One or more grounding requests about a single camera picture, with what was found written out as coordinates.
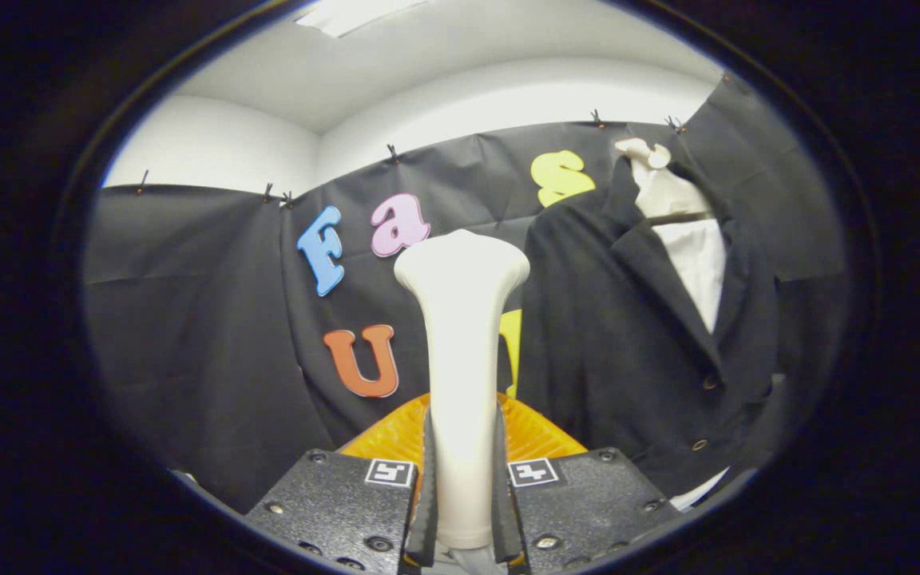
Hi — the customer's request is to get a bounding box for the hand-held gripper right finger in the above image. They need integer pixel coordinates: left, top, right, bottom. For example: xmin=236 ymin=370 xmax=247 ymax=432
xmin=494 ymin=393 xmax=680 ymax=575

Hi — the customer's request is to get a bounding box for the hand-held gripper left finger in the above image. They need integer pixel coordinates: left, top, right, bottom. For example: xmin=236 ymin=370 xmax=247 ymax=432
xmin=244 ymin=393 xmax=438 ymax=575

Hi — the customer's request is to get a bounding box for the black blazer jacket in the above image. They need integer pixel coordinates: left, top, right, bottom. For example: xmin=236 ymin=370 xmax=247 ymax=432
xmin=517 ymin=156 xmax=784 ymax=500

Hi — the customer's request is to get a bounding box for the white plastic clothes hanger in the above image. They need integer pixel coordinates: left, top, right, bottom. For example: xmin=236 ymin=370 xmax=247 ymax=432
xmin=615 ymin=137 xmax=716 ymax=228

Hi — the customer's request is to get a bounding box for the black backdrop cloth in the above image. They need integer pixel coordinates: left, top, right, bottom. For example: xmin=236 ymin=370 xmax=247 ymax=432
xmin=81 ymin=72 xmax=852 ymax=514

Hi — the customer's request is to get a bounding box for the white undershirt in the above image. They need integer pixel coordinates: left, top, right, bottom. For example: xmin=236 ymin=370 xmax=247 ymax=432
xmin=652 ymin=218 xmax=730 ymax=512

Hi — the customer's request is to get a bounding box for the ceiling light panel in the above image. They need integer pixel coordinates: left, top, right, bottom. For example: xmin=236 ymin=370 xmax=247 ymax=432
xmin=295 ymin=0 xmax=430 ymax=39

